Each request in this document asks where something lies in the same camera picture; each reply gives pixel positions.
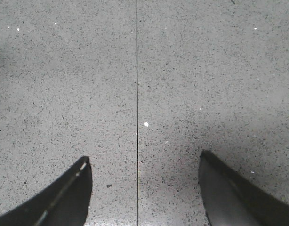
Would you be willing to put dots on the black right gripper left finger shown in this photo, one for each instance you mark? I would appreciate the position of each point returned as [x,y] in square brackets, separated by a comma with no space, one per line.
[65,202]

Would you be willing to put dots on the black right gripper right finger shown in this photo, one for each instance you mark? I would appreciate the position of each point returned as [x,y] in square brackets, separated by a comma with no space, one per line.
[231,200]

